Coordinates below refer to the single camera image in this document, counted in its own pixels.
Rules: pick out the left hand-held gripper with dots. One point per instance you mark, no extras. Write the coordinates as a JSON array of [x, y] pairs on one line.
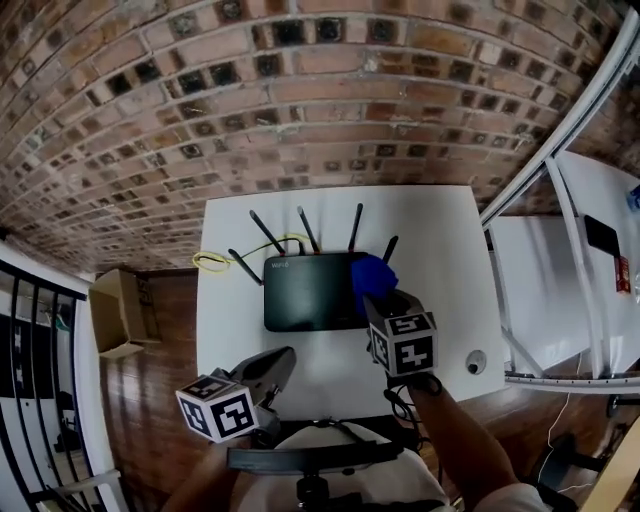
[[225, 412]]

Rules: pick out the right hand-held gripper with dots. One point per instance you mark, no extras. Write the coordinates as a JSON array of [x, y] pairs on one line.
[[407, 347]]

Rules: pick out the blue cloth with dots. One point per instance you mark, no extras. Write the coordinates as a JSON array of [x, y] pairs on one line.
[[372, 275]]

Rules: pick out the black router with antennas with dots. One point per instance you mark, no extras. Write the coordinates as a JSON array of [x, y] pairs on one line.
[[310, 295]]

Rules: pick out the person's right forearm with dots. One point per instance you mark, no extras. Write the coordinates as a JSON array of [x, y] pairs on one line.
[[465, 440]]

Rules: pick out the person's light shirt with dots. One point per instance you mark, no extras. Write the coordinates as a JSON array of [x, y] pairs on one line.
[[320, 435]]

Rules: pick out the white metal shelf rack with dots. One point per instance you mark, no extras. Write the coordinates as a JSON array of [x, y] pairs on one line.
[[540, 280]]

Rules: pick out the open cardboard box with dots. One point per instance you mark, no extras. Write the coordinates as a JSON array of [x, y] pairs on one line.
[[117, 310]]

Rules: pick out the black flat phone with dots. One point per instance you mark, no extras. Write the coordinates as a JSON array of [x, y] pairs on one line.
[[601, 236]]

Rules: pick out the black chair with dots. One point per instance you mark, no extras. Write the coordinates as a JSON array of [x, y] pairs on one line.
[[560, 460]]

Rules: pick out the small red box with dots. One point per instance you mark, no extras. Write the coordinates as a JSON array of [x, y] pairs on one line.
[[622, 274]]

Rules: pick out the black metal railing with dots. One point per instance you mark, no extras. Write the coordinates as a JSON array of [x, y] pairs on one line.
[[37, 360]]

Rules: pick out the black stand base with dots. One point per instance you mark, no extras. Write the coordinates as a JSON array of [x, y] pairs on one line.
[[616, 406]]

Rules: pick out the clear plastic bottle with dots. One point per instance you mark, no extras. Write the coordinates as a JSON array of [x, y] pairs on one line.
[[636, 282]]

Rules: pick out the blue-label water bottle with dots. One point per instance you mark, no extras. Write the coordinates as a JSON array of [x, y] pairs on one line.
[[635, 197]]

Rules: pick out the round wooden board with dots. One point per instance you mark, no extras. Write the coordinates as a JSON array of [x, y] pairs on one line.
[[620, 480]]

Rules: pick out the black chest mount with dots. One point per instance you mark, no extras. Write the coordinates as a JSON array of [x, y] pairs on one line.
[[310, 457]]

